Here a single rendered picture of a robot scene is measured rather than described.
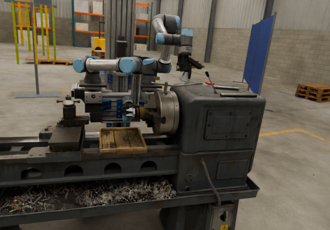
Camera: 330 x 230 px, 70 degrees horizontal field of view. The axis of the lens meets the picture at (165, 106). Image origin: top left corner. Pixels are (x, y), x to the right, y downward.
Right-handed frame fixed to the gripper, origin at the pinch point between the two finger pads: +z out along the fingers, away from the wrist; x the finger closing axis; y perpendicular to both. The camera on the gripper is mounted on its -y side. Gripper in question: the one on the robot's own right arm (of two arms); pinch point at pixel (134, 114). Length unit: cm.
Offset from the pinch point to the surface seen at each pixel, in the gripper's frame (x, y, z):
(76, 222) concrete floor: -108, 42, -27
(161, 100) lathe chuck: 11.5, -16.3, 6.8
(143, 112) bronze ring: 1.3, -5.6, 0.5
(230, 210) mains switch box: -69, -72, 22
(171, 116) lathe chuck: 2.4, -22.4, 11.8
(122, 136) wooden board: -19.7, 7.0, -8.4
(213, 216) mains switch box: -72, -59, 22
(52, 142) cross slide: -11, 49, 16
